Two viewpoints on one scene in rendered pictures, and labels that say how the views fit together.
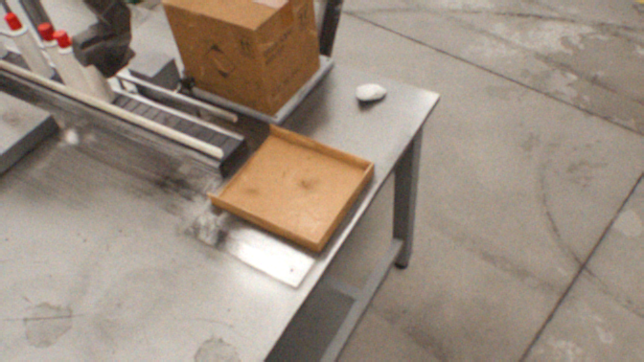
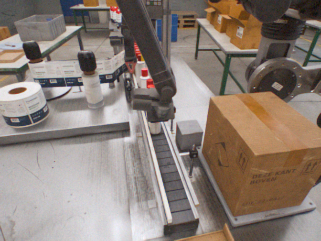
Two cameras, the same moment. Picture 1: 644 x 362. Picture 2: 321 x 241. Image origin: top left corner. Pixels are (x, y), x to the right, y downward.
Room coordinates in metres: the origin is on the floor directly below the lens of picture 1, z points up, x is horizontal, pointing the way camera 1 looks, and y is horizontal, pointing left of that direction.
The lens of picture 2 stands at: (0.63, 0.04, 1.47)
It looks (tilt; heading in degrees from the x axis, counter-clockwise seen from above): 35 degrees down; 42
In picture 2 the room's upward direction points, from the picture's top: straight up
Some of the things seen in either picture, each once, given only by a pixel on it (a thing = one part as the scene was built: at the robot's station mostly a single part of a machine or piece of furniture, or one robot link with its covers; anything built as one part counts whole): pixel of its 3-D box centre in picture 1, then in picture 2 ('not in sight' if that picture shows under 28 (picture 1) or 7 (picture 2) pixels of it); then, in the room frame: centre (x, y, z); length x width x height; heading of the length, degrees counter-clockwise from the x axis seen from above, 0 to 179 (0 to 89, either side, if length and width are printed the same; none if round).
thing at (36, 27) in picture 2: not in sight; (43, 27); (1.78, 3.22, 0.91); 0.60 x 0.40 x 0.22; 47
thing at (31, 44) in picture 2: not in sight; (37, 66); (1.02, 1.38, 1.04); 0.09 x 0.09 x 0.29
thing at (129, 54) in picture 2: not in sight; (130, 52); (1.37, 0.95, 1.13); 0.10 x 0.07 x 0.07; 53
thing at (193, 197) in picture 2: (82, 62); (158, 106); (1.26, 0.63, 0.96); 1.07 x 0.01 x 0.01; 54
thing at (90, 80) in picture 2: not in sight; (90, 80); (1.13, 0.98, 1.03); 0.09 x 0.09 x 0.30
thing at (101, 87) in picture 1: (92, 70); (154, 113); (1.18, 0.57, 0.98); 0.05 x 0.05 x 0.20
